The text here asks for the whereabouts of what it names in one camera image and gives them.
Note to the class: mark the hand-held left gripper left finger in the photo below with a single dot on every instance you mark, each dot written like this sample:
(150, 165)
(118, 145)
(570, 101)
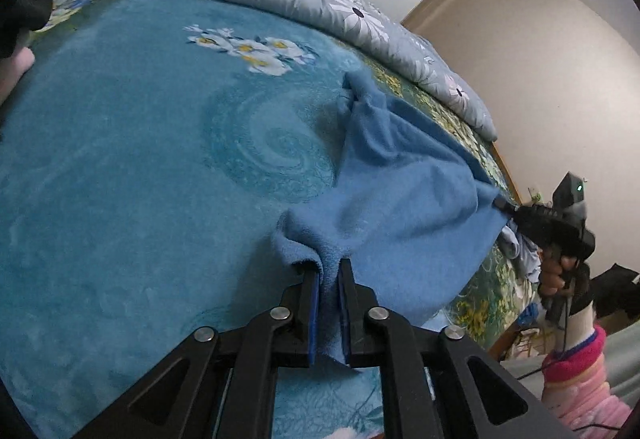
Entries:
(313, 314)

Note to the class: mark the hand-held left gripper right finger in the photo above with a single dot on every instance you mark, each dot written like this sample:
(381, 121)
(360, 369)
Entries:
(343, 314)

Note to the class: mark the wooden headboard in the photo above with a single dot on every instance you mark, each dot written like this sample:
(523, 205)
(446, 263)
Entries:
(502, 166)

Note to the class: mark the person's right hand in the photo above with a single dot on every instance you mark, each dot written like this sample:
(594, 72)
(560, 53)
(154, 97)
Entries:
(550, 276)

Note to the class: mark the blue fleece cloth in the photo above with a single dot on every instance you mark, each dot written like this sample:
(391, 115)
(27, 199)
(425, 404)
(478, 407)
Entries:
(400, 199)

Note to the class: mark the dark object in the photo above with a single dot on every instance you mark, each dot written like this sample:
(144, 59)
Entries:
(617, 286)

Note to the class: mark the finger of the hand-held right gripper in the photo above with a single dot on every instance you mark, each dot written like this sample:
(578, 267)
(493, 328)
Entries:
(505, 206)

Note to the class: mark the dark cloth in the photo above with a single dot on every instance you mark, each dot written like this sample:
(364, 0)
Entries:
(25, 14)

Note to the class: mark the teal floral blanket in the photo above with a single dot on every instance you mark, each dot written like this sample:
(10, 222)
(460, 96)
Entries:
(140, 159)

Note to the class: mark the light blue clothes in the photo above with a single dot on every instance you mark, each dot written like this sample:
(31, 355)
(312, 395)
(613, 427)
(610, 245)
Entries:
(525, 254)

